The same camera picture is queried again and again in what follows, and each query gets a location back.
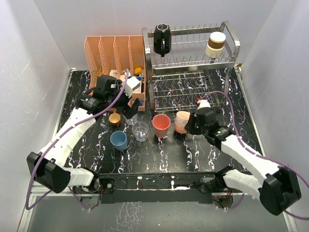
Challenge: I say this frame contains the pink plastic tumbler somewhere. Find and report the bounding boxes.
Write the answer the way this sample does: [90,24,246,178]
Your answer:
[152,114,171,139]

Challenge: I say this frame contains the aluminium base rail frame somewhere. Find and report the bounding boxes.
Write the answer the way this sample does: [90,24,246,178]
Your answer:
[18,175,299,232]

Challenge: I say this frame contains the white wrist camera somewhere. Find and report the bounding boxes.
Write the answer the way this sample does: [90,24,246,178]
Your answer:
[196,99,211,113]
[122,76,140,98]

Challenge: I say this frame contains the pink textured mug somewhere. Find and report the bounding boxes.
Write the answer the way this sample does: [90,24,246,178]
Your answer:
[174,111,190,134]

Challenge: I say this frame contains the clear faceted glass cup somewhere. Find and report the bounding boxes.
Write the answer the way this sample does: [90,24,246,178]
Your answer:
[126,114,138,126]

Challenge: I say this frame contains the steel two-tier dish rack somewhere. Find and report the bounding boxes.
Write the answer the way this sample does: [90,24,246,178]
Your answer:
[142,21,240,113]

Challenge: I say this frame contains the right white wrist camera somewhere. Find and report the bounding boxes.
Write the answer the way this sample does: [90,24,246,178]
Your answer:
[196,99,211,113]

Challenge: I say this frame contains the small orange ceramic mug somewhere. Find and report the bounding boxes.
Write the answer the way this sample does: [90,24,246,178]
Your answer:
[109,113,121,126]

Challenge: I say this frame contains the blue plastic tumbler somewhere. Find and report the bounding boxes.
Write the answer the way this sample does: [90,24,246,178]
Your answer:
[110,131,127,151]

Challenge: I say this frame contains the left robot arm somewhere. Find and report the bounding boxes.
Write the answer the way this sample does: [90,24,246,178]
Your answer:
[27,75,140,193]

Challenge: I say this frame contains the peach plastic desk organizer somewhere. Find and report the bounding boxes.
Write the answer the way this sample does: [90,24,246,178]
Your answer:
[84,35,147,112]

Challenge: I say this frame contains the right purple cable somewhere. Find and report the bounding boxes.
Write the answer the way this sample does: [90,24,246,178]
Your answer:
[200,91,309,220]

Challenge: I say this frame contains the purple cable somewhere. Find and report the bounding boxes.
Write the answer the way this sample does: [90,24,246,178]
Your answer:
[25,69,130,211]
[200,91,309,220]

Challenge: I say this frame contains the black ceramic mug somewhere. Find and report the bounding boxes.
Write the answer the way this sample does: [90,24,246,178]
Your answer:
[154,23,171,58]

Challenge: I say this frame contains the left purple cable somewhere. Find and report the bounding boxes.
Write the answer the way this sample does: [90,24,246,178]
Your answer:
[25,69,130,211]

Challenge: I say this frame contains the yellow eraser block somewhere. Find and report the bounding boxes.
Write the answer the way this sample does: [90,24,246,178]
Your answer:
[134,67,142,75]

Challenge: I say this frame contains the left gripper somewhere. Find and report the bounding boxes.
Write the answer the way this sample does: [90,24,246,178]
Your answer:
[106,81,140,118]

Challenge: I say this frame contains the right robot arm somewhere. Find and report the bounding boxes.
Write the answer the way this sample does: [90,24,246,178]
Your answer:
[185,107,302,216]

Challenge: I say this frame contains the white barcode card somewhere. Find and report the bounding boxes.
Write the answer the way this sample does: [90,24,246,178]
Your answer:
[109,70,118,79]

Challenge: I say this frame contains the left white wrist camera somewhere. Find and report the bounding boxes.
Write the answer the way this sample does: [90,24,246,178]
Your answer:
[122,76,140,98]

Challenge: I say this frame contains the brown and cream cup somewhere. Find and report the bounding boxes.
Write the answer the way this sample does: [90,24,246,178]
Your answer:
[205,31,226,58]

